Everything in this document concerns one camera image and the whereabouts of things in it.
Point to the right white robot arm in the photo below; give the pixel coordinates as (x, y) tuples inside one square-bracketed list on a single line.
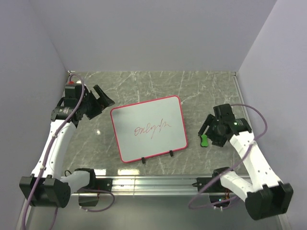
[(265, 195)]

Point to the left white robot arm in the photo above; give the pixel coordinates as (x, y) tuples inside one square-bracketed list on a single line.
[(45, 187)]

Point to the aluminium mounting rail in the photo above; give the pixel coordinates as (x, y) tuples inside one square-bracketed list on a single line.
[(162, 185)]

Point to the green whiteboard eraser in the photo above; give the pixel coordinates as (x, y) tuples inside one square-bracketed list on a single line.
[(204, 141)]

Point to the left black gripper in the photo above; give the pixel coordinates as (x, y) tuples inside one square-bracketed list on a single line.
[(103, 102)]

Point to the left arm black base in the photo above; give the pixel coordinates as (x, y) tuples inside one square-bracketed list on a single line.
[(101, 184)]

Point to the pink-framed whiteboard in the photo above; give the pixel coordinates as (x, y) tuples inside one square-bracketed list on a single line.
[(149, 129)]

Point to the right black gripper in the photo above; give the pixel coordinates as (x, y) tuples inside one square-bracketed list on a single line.
[(217, 141)]

